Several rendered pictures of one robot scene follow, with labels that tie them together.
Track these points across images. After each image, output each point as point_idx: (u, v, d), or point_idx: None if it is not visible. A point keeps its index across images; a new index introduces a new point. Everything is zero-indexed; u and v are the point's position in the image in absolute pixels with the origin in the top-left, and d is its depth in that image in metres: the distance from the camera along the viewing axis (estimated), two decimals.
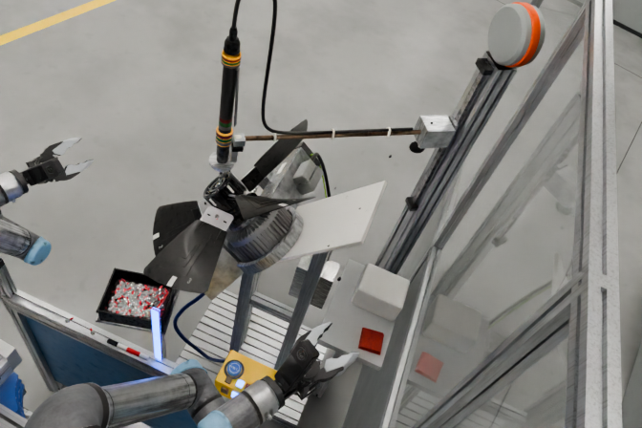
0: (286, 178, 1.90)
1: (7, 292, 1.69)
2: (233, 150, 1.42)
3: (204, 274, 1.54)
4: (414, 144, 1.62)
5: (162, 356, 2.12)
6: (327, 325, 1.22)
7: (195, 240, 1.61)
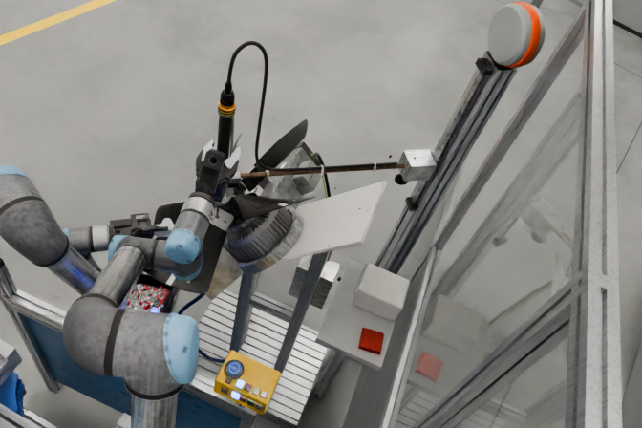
0: (286, 178, 1.90)
1: (7, 292, 1.69)
2: (229, 186, 1.53)
3: (204, 274, 1.54)
4: (398, 177, 1.73)
5: None
6: (212, 141, 1.43)
7: None
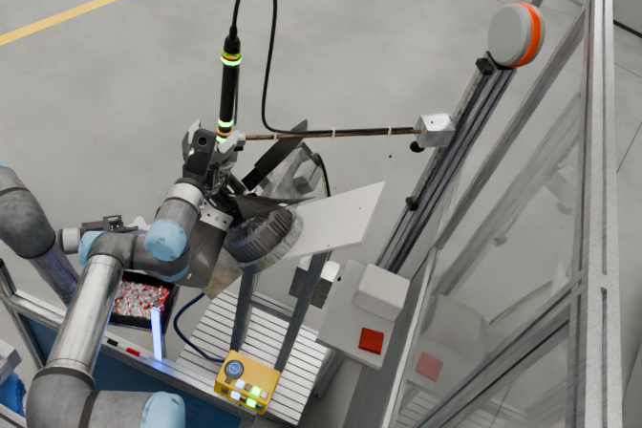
0: (286, 178, 1.90)
1: (7, 292, 1.69)
2: (233, 149, 1.42)
3: (204, 270, 1.53)
4: (414, 143, 1.62)
5: (162, 356, 2.12)
6: (199, 121, 1.25)
7: (195, 239, 1.60)
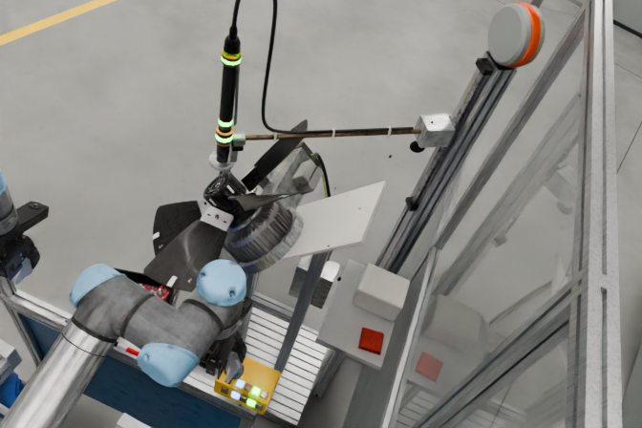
0: (286, 178, 1.90)
1: (7, 292, 1.69)
2: (233, 149, 1.42)
3: None
4: (414, 143, 1.62)
5: None
6: None
7: (183, 218, 1.81)
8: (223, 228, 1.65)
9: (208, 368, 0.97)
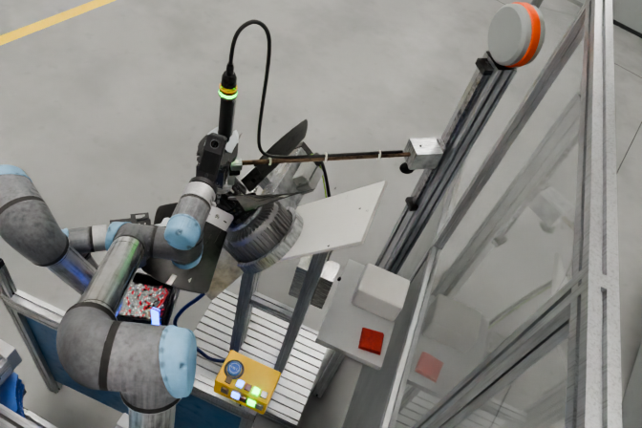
0: (286, 178, 1.90)
1: (7, 292, 1.69)
2: (230, 174, 1.49)
3: None
4: (404, 165, 1.69)
5: None
6: (219, 127, 1.40)
7: None
8: (223, 228, 1.65)
9: None
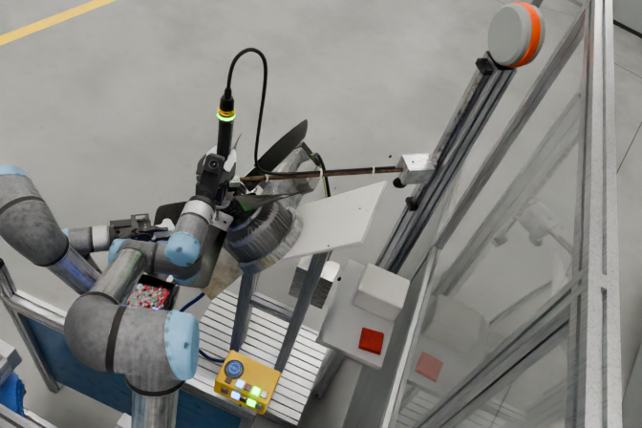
0: (286, 178, 1.90)
1: (7, 292, 1.69)
2: (228, 190, 1.55)
3: None
4: (396, 181, 1.75)
5: None
6: (217, 146, 1.45)
7: None
8: (223, 228, 1.65)
9: None
